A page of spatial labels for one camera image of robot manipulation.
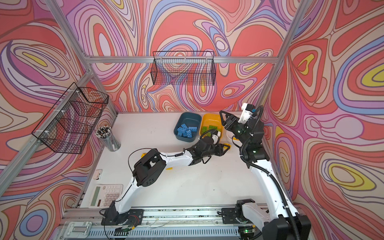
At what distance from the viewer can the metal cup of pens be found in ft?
2.83

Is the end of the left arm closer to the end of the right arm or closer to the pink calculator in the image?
the end of the right arm

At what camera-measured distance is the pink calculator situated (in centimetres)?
77

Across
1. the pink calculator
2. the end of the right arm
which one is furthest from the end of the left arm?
the pink calculator

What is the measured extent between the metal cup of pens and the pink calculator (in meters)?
0.24
